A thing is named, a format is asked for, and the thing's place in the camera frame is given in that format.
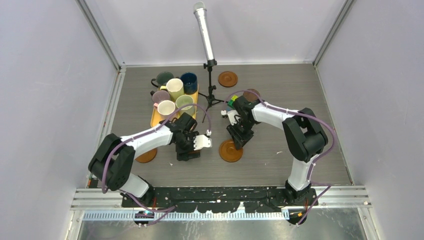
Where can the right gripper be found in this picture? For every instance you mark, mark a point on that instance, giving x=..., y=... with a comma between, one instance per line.
x=240, y=139

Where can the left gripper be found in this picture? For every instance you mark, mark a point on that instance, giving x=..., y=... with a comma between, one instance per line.
x=183, y=154

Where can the pink white cup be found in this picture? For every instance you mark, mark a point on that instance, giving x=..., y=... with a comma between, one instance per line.
x=166, y=108

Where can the dark brown coaster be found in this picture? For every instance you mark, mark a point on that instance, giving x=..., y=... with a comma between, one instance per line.
x=251, y=95

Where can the light green mug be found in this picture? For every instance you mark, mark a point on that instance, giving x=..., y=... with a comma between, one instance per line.
x=185, y=105

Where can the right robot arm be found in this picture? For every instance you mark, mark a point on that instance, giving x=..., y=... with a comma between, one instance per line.
x=304, y=135

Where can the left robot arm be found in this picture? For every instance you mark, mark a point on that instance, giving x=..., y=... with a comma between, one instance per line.
x=113, y=160

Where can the mauve purple cup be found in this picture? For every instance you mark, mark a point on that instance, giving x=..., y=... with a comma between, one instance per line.
x=160, y=96

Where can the cream yellow cup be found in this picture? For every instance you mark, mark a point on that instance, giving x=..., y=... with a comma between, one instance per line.
x=175, y=88

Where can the navy blue cup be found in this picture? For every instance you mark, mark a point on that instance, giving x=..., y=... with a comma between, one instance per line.
x=190, y=82

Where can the colourful block cube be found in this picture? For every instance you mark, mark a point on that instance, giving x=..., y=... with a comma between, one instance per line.
x=230, y=103

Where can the yellow tray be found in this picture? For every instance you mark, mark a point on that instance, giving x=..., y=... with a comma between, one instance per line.
x=156, y=118

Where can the dark green mug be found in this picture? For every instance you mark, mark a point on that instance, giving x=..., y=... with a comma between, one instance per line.
x=162, y=79

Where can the black microphone tripod stand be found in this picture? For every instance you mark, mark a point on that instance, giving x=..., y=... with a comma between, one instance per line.
x=210, y=97

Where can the silver microphone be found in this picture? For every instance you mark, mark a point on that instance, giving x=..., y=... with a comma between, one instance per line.
x=200, y=13

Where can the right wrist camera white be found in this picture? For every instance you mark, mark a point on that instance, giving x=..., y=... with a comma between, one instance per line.
x=231, y=115

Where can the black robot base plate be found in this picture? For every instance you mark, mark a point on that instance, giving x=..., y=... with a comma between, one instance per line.
x=253, y=199

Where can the aluminium frame rail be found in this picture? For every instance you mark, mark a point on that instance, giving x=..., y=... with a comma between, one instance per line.
x=107, y=206

